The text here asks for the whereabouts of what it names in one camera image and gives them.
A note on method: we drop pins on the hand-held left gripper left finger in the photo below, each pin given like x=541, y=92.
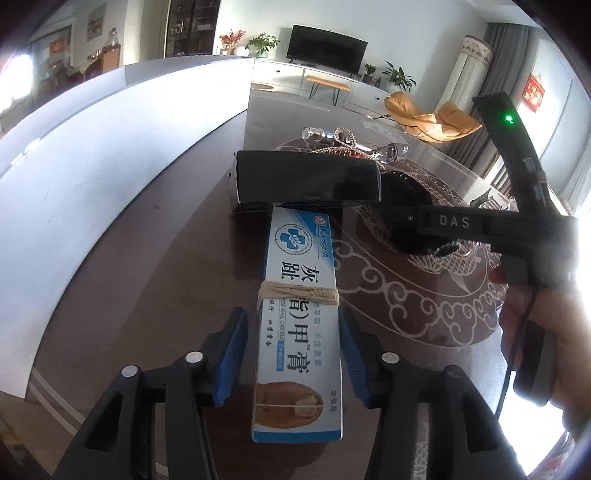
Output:
x=228, y=360

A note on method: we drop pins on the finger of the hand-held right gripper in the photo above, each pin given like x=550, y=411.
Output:
x=443, y=224

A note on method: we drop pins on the tan rubber band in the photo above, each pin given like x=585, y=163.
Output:
x=295, y=291

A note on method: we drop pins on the grey curtain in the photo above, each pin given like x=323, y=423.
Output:
x=505, y=92

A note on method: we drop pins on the orange lounge chair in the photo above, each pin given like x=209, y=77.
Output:
x=425, y=122

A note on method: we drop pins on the leafy green potted plant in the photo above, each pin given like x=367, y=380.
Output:
x=262, y=44

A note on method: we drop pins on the clear acrylic chair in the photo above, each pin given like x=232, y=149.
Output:
x=491, y=202

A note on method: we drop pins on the red wall hanging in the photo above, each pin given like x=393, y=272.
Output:
x=533, y=92

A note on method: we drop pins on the black rectangular box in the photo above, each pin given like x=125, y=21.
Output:
x=304, y=180

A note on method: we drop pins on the large broadleaf potted plant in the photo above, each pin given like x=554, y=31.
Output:
x=398, y=76

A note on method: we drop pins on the small glass bottle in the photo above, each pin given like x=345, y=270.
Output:
x=316, y=134

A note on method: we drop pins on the covered standing air conditioner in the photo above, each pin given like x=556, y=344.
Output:
x=468, y=78

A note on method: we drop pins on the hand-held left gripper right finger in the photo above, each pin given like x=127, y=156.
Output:
x=355, y=360

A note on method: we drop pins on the person's right hand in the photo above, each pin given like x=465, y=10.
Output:
x=572, y=350

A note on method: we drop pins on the clear glass ornament with beads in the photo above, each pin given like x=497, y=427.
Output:
x=344, y=141

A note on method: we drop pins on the framed wall picture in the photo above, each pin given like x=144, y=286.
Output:
x=97, y=21

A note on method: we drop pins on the red flower arrangement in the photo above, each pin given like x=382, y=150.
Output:
x=231, y=39

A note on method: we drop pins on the large glass jar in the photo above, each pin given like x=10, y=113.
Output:
x=113, y=40

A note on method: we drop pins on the brown wooden sideboard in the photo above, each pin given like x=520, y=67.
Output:
x=111, y=57

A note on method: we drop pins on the dark patterned glass desktop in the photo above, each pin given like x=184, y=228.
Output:
x=184, y=258

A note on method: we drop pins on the round wooden tray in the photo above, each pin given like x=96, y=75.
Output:
x=262, y=86

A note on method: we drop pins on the dark glass display cabinet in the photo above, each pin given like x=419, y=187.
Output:
x=191, y=27

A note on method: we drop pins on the rimless eyeglasses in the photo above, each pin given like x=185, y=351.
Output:
x=385, y=151

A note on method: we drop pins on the wooden bench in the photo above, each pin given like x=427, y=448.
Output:
x=328, y=82

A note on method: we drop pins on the black television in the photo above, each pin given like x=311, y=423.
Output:
x=325, y=48

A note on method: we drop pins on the white television cabinet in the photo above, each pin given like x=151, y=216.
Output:
x=286, y=74

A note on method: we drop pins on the blue white ointment box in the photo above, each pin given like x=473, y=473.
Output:
x=295, y=341

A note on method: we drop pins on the small dark potted plant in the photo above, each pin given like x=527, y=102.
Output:
x=368, y=71

